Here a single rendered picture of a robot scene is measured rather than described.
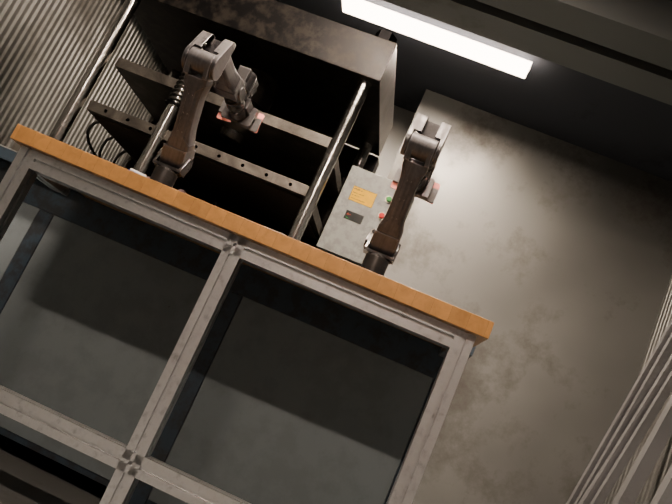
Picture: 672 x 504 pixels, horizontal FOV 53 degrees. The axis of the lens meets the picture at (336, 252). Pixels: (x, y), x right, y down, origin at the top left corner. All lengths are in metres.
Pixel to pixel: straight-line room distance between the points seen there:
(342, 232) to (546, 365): 2.20
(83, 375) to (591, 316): 3.52
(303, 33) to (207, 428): 1.83
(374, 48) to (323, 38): 0.23
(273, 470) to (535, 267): 3.17
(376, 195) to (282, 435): 1.35
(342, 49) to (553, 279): 2.41
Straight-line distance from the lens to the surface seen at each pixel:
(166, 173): 1.80
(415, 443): 1.48
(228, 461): 1.93
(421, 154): 1.64
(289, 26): 3.13
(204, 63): 1.78
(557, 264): 4.79
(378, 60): 3.01
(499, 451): 4.59
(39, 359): 2.12
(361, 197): 2.92
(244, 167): 2.96
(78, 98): 3.25
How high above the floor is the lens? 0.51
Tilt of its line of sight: 12 degrees up
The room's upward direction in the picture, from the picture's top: 24 degrees clockwise
